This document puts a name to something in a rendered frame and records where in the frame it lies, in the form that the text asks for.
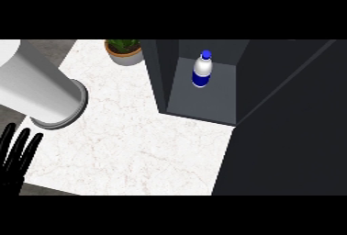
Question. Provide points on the dark grey cabinet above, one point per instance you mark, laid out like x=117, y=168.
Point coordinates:
x=199, y=98

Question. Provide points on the potted green plant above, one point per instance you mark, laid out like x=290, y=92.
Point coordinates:
x=123, y=52

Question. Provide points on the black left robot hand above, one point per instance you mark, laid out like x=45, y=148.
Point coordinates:
x=18, y=156

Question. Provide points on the blue and white water bottle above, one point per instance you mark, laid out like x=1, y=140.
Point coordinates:
x=202, y=72

